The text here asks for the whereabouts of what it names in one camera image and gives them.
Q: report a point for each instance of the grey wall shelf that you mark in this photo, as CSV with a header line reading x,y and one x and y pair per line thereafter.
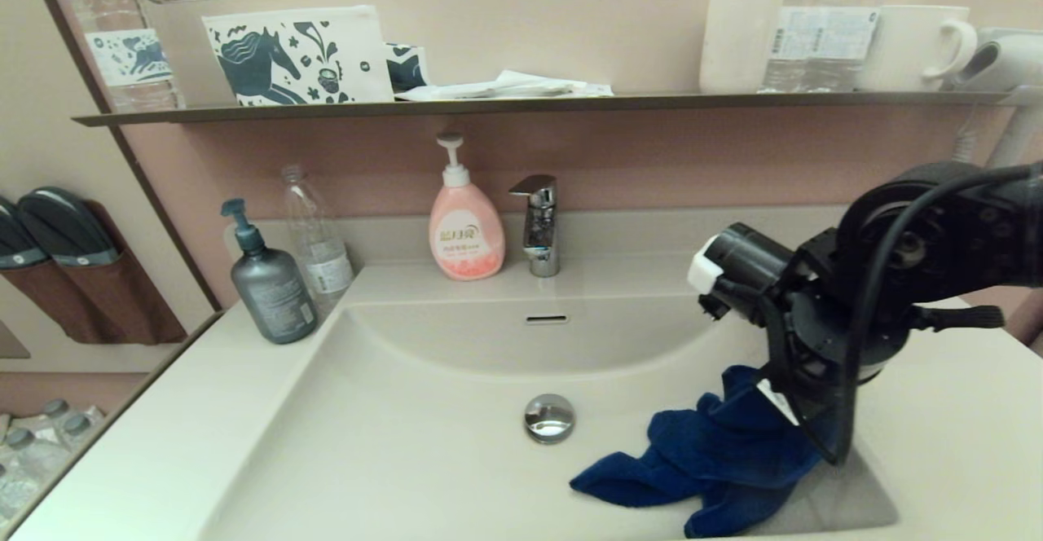
x,y
489,106

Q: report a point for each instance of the white hair dryer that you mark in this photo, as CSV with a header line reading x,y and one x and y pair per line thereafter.
x,y
1010,59

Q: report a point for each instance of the clear empty plastic bottle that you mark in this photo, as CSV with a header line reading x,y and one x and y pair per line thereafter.
x,y
318,252

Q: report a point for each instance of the blue microfiber towel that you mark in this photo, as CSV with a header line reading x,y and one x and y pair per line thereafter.
x,y
717,459

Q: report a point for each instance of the grey capped water bottle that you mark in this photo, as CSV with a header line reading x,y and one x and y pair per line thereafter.
x,y
77,427
57,411
26,464

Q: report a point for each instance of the chrome faucet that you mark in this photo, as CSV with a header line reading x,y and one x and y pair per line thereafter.
x,y
541,231

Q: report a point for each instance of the white ceramic mug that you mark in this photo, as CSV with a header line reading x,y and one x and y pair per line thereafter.
x,y
904,46

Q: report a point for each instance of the chrome drain stopper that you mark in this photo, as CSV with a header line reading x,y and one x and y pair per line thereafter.
x,y
549,419

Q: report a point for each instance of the small patterned pouch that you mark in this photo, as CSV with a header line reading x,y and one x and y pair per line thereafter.
x,y
406,67

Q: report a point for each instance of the grey pump dispenser bottle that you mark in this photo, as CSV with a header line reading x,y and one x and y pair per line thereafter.
x,y
271,296

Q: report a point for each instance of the white toiletry packets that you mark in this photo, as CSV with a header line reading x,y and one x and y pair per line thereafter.
x,y
521,86

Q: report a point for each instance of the brown slipper holder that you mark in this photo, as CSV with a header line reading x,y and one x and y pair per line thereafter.
x,y
110,301

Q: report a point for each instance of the horse label water bottle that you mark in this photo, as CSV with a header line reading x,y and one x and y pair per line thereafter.
x,y
126,59

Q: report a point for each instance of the white label water bottle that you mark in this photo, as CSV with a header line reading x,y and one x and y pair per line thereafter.
x,y
851,41
797,41

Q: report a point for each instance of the pink soap pump bottle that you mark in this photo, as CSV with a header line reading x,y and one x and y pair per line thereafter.
x,y
466,235

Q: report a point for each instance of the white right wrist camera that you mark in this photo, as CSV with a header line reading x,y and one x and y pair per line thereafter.
x,y
701,272

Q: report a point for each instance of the white ceramic sink basin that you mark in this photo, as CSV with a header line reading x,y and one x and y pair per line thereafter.
x,y
407,459

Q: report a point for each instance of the horse print pouch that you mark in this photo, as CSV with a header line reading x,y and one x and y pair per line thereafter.
x,y
285,59

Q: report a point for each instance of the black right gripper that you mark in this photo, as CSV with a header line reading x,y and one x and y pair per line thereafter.
x,y
807,329

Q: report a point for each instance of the grey slipper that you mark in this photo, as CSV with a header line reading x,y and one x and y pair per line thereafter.
x,y
65,227
16,244

